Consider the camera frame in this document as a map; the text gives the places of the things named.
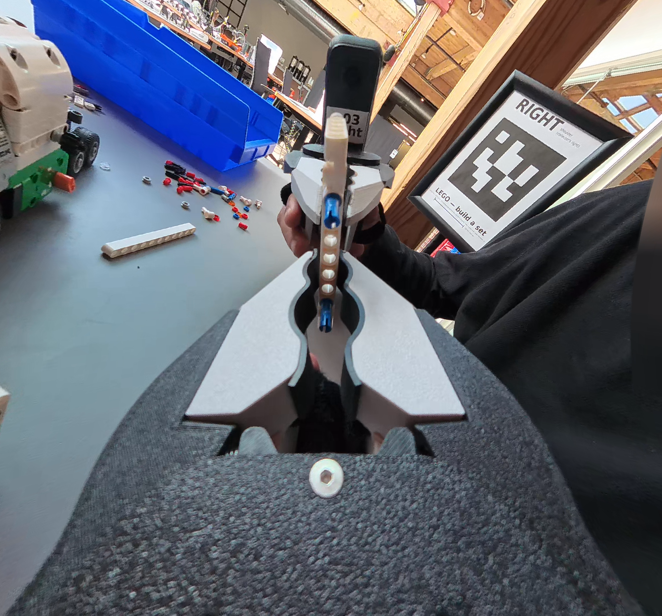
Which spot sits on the long white lego beam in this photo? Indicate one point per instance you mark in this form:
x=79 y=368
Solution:
x=150 y=240

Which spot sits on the white lego beam blue pins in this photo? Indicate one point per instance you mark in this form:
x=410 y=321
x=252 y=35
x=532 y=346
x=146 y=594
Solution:
x=331 y=264

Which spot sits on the white lego panel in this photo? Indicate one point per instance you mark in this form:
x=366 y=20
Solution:
x=4 y=404

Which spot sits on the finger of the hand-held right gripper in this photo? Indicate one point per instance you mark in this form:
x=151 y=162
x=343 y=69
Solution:
x=310 y=192
x=364 y=187

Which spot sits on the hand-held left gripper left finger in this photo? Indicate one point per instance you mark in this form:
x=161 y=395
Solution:
x=248 y=357

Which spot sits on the person's right hand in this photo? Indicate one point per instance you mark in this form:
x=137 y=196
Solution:
x=292 y=228

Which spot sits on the group of small red lego pieces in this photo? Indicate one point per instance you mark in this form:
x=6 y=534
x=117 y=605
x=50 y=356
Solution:
x=207 y=189

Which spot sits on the blue plastic bin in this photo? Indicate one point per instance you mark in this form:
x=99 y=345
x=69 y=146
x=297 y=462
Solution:
x=145 y=63

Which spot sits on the white green lego truck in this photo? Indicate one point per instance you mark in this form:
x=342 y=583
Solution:
x=31 y=109

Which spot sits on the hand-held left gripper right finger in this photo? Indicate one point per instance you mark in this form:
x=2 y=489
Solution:
x=403 y=363

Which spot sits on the black framed marker sign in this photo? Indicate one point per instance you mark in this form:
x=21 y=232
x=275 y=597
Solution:
x=517 y=171

